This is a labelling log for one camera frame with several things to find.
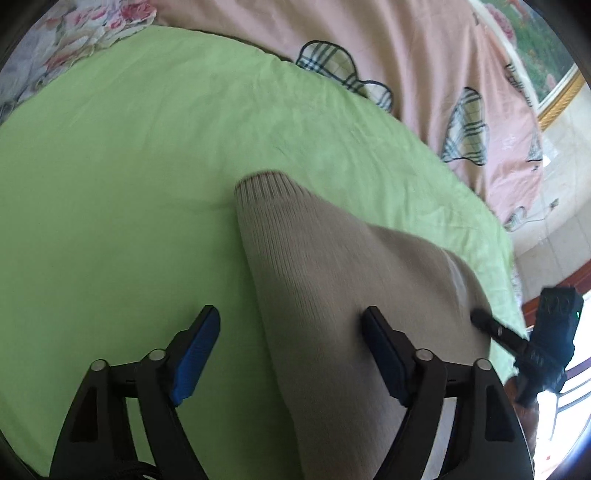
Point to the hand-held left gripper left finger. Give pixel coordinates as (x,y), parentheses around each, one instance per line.
(196,355)

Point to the green bed sheet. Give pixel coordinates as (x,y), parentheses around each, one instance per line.
(115,184)

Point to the floral bed sheet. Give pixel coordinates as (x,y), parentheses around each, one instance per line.
(60,50)

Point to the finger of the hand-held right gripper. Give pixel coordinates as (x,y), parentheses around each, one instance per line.
(496,327)

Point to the gold framed landscape painting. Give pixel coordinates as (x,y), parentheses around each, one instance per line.
(535,50)

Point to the beige knit sweater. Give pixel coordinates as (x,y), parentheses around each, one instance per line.
(332,277)

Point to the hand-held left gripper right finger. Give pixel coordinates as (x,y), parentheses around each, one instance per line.
(383,355)

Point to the pink quilt with plaid hearts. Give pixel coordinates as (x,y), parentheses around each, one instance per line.
(415,60)

